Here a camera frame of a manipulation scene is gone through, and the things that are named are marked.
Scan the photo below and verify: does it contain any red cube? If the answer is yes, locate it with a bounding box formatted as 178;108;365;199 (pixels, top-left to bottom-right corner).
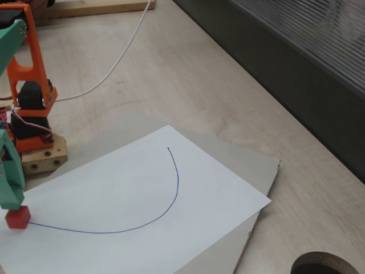
5;205;31;229

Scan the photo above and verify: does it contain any person's hand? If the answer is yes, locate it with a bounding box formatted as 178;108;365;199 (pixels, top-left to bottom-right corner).
30;0;48;13

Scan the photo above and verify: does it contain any wooden base block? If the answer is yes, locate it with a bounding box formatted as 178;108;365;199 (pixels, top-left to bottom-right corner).
21;134;68;175

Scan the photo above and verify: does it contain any white paper sheet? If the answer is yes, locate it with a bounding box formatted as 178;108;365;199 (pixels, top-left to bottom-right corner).
0;124;273;274

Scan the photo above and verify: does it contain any thin wooden plank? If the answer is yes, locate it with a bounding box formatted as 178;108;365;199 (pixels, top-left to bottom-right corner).
45;0;156;19

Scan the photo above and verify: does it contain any grey chipboard panel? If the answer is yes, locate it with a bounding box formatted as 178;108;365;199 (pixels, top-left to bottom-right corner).
56;112;282;274

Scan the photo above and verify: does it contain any ribbed glass desk partition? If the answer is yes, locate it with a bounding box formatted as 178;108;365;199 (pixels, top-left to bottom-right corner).
173;0;365;183

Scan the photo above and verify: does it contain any base servo wire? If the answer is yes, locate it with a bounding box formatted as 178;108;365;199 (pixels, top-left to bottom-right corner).
13;107;54;143

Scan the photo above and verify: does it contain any white USB cable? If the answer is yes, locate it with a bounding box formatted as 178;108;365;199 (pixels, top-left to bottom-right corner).
54;0;152;103

